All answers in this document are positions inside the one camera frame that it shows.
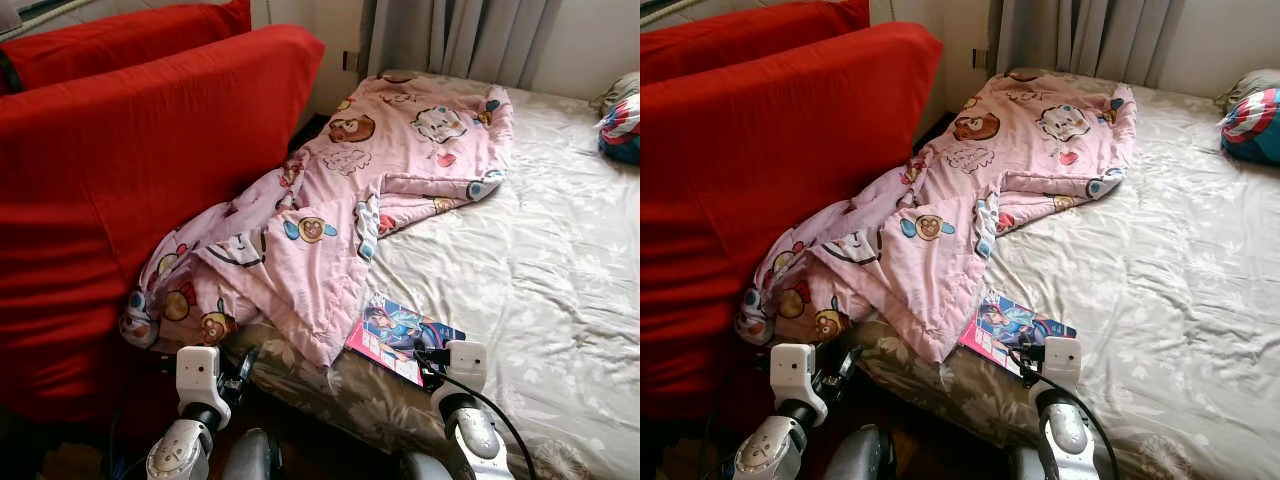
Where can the silver left robot leg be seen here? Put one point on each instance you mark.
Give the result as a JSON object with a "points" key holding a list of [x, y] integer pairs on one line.
{"points": [[860, 455], [250, 458]]}

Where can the bed with grey floral sheet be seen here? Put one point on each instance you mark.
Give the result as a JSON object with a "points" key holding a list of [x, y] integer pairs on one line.
{"points": [[1170, 280], [540, 280]]}

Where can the large red sofa cushion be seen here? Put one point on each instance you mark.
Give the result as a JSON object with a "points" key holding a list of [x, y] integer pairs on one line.
{"points": [[120, 200], [760, 200]]}

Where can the pink cartoon print blanket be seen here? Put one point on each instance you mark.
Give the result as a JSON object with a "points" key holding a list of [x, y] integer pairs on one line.
{"points": [[320, 200], [940, 200]]}

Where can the red white blue star pillow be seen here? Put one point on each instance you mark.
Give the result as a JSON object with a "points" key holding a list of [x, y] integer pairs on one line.
{"points": [[625, 130], [1255, 125]]}

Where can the grey pleated curtain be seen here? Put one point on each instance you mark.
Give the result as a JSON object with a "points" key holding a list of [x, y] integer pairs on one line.
{"points": [[1090, 35], [460, 35]]}

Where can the small grey floral pillow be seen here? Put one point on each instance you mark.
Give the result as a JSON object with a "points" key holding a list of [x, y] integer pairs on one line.
{"points": [[1255, 82], [625, 88]]}

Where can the small red sofa cushion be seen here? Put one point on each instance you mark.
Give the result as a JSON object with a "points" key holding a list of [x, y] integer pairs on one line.
{"points": [[120, 45], [750, 40]]}

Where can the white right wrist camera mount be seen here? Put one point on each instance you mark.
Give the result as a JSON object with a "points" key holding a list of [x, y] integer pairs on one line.
{"points": [[465, 360], [1062, 358]]}

